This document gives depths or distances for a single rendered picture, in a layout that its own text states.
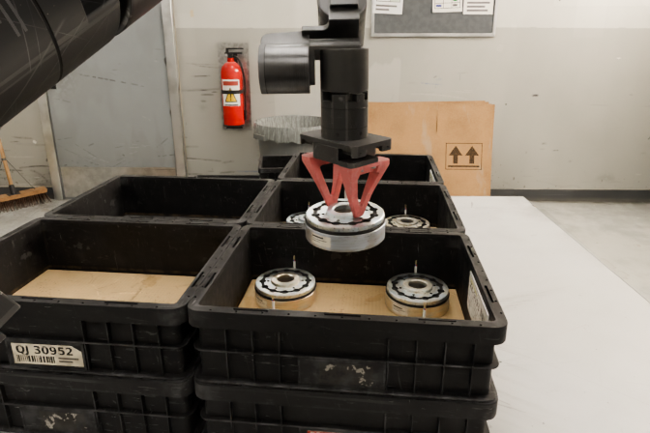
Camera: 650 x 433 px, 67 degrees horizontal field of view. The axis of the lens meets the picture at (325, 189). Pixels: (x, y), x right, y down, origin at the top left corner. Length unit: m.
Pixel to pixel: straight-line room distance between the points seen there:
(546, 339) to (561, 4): 3.28
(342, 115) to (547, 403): 0.58
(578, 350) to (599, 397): 0.13
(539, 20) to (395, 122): 1.26
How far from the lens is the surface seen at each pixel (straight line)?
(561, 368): 1.01
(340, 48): 0.57
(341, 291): 0.88
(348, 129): 0.58
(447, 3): 3.85
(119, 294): 0.94
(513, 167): 4.15
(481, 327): 0.63
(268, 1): 3.81
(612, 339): 1.13
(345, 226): 0.59
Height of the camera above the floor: 1.26
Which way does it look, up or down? 17 degrees down
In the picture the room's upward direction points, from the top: straight up
